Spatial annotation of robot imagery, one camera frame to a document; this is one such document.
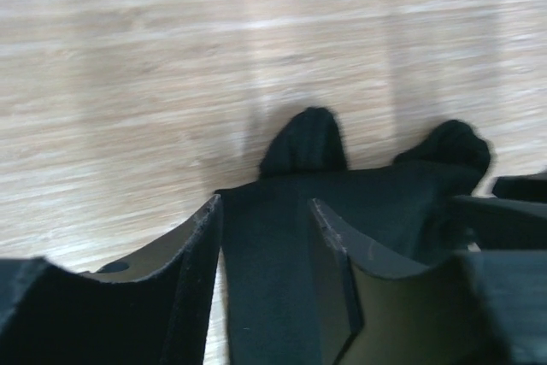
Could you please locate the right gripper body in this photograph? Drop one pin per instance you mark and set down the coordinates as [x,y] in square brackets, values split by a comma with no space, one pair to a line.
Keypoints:
[509,273]

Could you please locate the black tank top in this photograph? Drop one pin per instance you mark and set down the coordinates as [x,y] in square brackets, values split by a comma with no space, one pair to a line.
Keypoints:
[287,235]

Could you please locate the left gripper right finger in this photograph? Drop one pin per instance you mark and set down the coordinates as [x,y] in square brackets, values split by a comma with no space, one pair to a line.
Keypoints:
[376,306]

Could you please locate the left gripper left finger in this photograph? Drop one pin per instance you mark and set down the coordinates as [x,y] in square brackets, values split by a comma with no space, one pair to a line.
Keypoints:
[149,307]

